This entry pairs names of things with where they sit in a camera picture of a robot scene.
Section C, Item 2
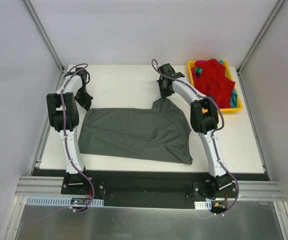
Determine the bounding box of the dark grey t shirt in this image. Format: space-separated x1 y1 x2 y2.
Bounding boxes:
78 98 193 165

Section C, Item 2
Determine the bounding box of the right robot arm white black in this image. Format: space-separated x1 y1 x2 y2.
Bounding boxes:
151 59 232 198

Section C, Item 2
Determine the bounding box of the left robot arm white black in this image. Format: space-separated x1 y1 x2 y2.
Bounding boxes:
46 64 93 195

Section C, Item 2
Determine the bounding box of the yellow plastic bin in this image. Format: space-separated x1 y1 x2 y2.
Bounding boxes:
186 59 243 115

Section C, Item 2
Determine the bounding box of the magenta t shirt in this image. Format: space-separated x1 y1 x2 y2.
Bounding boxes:
194 60 207 68

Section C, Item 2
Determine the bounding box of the red t shirt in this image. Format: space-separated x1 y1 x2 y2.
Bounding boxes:
193 58 236 110

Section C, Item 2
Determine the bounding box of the teal t shirt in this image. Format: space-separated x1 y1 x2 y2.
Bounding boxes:
193 59 239 109

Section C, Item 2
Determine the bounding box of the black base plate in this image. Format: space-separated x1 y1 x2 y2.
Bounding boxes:
61 170 238 209

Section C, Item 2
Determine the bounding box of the front aluminium rail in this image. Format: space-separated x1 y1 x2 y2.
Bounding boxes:
15 176 286 202

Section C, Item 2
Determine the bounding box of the left aluminium frame post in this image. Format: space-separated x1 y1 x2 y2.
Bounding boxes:
21 0 65 72

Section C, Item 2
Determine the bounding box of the aluminium frame post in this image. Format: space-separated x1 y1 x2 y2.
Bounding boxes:
236 0 287 76
21 0 65 72

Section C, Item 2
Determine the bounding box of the left white cable duct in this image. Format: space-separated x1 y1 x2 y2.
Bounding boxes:
26 196 104 208

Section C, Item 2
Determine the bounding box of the white cable duct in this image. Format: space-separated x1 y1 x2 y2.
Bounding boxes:
194 200 212 211
26 196 104 208

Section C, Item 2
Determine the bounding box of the right white cable duct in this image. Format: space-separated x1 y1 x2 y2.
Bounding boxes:
194 200 212 211

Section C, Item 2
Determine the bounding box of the right aluminium frame post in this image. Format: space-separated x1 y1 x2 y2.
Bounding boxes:
236 0 287 76

